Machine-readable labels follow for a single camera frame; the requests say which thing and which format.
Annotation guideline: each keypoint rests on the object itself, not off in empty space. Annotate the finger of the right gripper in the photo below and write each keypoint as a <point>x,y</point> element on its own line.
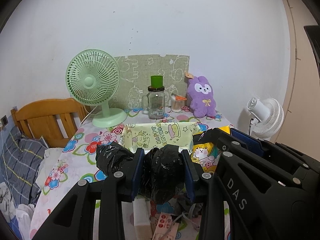
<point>253,145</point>
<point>212,135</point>

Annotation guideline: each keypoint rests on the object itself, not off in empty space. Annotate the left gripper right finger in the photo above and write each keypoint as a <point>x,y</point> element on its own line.
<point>265,202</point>

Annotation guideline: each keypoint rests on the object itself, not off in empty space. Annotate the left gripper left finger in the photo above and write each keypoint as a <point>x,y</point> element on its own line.
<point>73,217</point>

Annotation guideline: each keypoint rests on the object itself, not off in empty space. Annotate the yellow cartoon snack packet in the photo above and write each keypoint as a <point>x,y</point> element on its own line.
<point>207,155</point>

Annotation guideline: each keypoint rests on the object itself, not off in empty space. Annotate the black plastic bag roll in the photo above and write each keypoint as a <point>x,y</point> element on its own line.
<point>158,175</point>

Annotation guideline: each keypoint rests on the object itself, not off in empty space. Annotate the pink tissue pack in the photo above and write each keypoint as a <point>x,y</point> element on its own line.
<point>166,227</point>

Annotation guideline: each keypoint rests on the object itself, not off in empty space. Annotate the white standing fan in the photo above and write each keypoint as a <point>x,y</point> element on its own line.
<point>269,114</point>

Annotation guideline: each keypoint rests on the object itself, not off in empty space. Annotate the yellow cartoon fabric storage box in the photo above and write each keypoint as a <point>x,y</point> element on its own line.
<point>149,136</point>

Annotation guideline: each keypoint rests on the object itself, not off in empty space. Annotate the beige door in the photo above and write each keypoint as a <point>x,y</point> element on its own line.
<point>300,129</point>

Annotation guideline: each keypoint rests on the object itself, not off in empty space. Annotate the purple plush bunny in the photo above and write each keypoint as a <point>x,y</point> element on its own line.
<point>201,97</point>

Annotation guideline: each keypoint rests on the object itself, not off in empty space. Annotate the cotton swab jar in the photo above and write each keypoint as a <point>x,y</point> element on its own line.
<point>177,102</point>

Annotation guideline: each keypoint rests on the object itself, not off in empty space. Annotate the floral tablecloth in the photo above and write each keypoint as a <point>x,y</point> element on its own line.
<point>77,161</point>

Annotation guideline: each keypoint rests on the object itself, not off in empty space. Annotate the glass mason jar mug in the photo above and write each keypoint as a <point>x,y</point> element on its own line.
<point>154,103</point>

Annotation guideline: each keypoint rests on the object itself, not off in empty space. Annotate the green plastic cup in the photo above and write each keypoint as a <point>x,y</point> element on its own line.
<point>156,81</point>

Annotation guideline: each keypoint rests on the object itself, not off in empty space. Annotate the grey plaid pillow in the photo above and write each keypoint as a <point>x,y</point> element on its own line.
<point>20,160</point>

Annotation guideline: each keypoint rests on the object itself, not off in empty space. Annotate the green cartoon foam mat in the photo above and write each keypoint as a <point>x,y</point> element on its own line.
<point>135,78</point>

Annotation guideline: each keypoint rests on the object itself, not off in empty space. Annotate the wooden headboard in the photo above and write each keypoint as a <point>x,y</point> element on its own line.
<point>52,119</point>

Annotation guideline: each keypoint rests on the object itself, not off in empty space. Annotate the green desk fan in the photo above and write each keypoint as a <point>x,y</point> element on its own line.
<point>92,79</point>

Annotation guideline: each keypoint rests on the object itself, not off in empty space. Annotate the wall power socket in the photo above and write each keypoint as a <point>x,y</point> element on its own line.
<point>4,121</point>

